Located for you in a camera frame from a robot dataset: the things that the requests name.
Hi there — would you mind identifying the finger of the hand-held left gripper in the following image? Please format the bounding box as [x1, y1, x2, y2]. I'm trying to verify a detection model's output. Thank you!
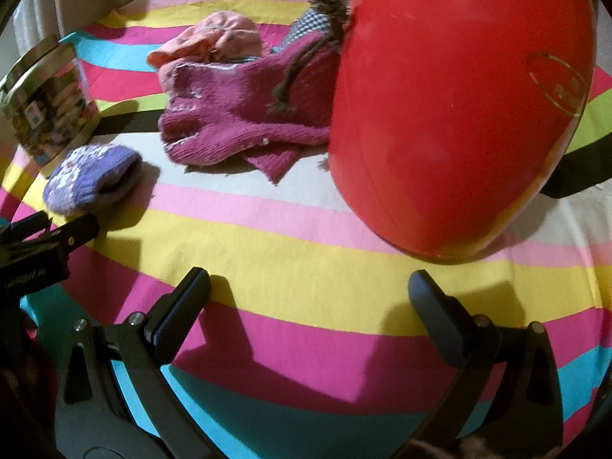
[0, 210, 53, 246]
[45, 213, 100, 255]

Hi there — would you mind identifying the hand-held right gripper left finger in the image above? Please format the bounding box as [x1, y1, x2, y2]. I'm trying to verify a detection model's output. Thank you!
[54, 267, 225, 459]

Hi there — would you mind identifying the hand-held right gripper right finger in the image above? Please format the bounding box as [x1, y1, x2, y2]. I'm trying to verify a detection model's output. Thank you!
[406, 270, 565, 459]

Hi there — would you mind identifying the magenta knit mitten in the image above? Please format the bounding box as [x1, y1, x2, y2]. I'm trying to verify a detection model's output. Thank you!
[158, 54, 309, 167]

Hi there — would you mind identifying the checkered pompom hat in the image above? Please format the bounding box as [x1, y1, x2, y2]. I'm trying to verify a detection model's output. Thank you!
[244, 0, 355, 185]

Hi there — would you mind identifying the purple knitted sock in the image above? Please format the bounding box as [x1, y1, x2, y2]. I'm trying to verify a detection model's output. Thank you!
[43, 144, 143, 216]

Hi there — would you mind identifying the colourful striped blanket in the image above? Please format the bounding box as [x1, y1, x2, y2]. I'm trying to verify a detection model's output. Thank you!
[0, 0, 612, 459]

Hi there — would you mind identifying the printed metal tin can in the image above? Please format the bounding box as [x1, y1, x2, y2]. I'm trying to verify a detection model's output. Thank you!
[0, 36, 102, 168]

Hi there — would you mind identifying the large red ball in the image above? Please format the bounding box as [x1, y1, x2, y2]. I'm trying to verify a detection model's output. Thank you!
[327, 0, 596, 263]

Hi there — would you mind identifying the pale curtain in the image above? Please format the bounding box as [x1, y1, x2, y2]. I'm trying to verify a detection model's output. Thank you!
[12, 0, 65, 53]

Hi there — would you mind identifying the salmon pink cap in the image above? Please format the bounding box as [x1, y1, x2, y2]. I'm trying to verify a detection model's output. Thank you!
[146, 11, 263, 96]

